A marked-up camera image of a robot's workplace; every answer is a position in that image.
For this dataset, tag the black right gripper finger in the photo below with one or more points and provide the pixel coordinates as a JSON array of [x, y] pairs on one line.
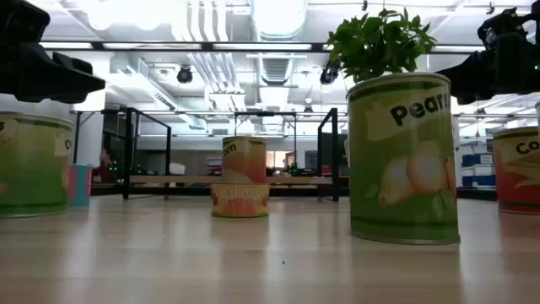
[[464, 72], [468, 97]]

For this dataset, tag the green pears can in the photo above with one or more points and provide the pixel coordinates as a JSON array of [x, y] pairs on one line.
[[29, 169], [401, 169]]

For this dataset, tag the small teal can pink label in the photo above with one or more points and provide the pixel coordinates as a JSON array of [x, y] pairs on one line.
[[80, 186]]

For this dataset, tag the red-orange corn can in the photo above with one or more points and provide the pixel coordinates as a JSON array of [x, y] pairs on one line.
[[244, 162], [519, 177]]

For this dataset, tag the shelving with blue bins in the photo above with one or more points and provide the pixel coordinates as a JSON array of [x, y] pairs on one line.
[[476, 169]]

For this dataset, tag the green plant in white pot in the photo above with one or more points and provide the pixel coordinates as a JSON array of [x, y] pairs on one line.
[[375, 42]]

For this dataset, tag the black ceiling spotlight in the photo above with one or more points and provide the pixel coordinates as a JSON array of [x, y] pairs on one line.
[[328, 75], [184, 74]]

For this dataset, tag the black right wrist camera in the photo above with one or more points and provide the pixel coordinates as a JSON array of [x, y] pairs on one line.
[[504, 25]]

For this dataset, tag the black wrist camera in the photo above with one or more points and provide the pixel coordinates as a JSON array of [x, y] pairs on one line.
[[504, 25], [21, 19]]

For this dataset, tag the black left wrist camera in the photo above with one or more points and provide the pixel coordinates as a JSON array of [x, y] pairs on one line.
[[21, 19]]

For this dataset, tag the black workstation frame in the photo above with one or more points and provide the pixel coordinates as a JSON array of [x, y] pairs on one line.
[[265, 113]]

